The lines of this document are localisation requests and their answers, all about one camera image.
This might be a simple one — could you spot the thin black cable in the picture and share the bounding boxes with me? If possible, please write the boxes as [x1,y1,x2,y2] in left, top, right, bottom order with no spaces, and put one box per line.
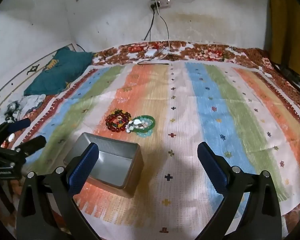
[137,60,170,66]

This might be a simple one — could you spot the white stone bracelet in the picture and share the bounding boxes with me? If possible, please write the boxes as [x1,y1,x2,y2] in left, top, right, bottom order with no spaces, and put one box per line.
[126,119,150,133]

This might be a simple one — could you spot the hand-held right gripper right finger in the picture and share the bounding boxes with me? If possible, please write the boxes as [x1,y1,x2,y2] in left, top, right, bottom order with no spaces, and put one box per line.
[197,141,283,240]

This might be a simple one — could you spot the striped patterned mat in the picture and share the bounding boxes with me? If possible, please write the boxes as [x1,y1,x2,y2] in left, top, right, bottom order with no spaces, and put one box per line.
[14,61,300,234]

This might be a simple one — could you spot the yellow and brown bead bracelet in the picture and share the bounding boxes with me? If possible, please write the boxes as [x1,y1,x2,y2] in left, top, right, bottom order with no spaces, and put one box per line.
[112,109,131,128]

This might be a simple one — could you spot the floral bedsheet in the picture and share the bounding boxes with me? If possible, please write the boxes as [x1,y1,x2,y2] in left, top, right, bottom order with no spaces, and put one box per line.
[0,40,300,240]

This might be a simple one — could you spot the yellow hanging cloth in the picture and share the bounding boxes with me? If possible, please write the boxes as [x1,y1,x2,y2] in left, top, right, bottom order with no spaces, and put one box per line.
[268,0,300,78]

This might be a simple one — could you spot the white power strip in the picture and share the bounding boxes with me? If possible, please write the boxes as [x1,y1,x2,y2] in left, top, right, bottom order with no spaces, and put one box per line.
[150,0,172,8]

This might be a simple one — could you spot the white crumpled cloth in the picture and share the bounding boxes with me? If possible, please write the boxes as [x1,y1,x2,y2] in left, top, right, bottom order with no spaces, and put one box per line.
[19,94,47,115]

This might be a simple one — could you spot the silver metal tin box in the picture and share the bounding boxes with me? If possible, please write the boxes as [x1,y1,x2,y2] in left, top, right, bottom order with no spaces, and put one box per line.
[63,132,145,198]

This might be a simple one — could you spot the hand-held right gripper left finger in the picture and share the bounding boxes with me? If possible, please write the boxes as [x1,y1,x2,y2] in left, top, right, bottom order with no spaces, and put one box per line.
[16,142,102,240]

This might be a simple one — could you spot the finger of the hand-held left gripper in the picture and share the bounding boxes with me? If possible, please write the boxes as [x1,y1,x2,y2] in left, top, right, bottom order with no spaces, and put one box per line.
[14,135,47,157]
[6,118,31,134]

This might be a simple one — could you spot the aqua bead bracelet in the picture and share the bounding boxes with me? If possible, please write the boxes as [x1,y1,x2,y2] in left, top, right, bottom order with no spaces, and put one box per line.
[136,127,154,138]

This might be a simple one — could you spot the green jade bangle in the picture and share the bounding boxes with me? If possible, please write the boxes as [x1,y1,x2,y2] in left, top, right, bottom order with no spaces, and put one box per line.
[132,115,156,133]

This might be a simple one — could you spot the dark tangled cords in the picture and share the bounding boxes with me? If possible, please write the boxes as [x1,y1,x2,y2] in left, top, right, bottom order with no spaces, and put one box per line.
[4,101,21,121]

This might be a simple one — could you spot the black power cable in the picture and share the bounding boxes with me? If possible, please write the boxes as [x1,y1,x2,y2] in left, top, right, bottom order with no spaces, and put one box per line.
[157,8,170,41]
[143,4,156,41]

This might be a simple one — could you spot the white charging cable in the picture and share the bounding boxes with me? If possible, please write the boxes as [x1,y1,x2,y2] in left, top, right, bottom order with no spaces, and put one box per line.
[158,39,177,57]

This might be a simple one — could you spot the teal cloth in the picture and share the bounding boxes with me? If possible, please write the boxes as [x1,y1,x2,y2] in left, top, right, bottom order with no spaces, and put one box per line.
[24,47,94,97]

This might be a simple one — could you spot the red bead bracelet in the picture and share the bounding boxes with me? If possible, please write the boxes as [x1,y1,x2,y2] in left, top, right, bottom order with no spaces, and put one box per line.
[105,110,132,132]

